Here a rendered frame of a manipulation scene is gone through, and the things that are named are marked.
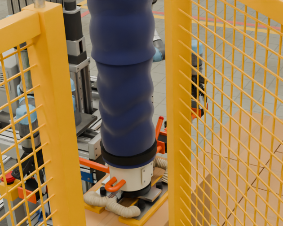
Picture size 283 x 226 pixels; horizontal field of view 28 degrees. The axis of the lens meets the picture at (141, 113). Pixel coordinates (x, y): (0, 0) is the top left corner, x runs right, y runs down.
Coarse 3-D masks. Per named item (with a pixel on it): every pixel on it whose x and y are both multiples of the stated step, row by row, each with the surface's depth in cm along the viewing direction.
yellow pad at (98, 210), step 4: (100, 188) 234; (104, 188) 234; (100, 192) 235; (104, 192) 234; (108, 192) 236; (84, 204) 230; (88, 204) 230; (84, 208) 231; (88, 208) 229; (92, 208) 228; (96, 208) 228; (100, 208) 228; (104, 208) 229; (96, 212) 228; (100, 212) 227
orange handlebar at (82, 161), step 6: (192, 114) 269; (84, 162) 236; (90, 162) 236; (96, 168) 234; (102, 168) 232; (108, 168) 231; (114, 180) 224; (120, 180) 224; (108, 186) 220; (114, 186) 220; (120, 186) 221
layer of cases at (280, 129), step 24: (264, 120) 371; (216, 144) 347; (240, 144) 346; (264, 144) 344; (216, 168) 324; (240, 168) 323; (264, 168) 322; (264, 192) 302; (216, 216) 286; (240, 216) 286
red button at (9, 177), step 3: (6, 174) 239; (9, 174) 239; (6, 177) 237; (9, 177) 237; (12, 177) 237; (3, 180) 237; (6, 180) 236; (9, 180) 236; (12, 180) 237; (9, 183) 239; (12, 183) 240
